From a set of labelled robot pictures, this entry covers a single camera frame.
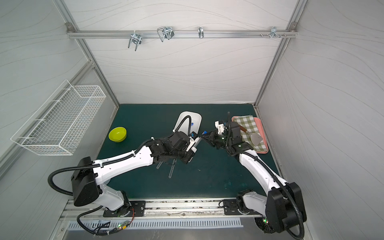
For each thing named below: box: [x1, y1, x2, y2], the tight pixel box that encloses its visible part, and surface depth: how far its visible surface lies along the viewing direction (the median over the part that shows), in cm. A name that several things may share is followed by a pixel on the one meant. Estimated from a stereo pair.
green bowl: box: [108, 127, 127, 143], surface depth 100 cm
